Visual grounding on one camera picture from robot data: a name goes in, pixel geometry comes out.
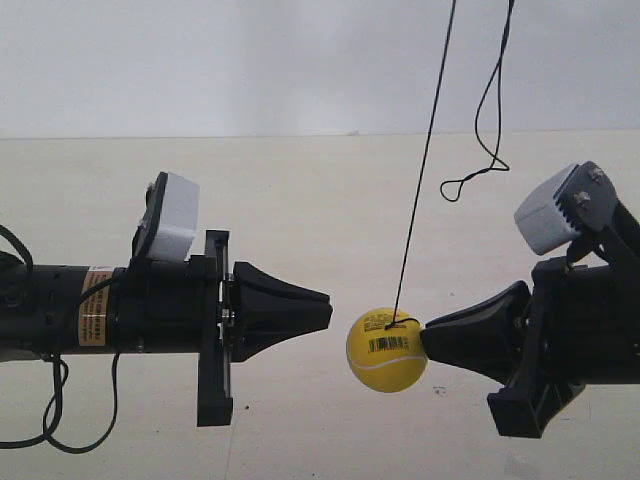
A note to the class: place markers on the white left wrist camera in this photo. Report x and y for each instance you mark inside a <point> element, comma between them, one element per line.
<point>167,228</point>

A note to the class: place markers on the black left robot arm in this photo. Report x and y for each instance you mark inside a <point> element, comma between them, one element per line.
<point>60,309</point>

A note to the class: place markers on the yellow tennis ball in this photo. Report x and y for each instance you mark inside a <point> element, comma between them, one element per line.
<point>384,350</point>

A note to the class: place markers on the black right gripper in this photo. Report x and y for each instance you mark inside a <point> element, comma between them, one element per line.
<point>583,329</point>

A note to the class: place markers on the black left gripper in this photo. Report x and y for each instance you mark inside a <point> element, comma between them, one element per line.
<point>170,307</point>

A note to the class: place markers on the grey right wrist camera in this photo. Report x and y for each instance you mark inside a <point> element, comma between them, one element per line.
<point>579,208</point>

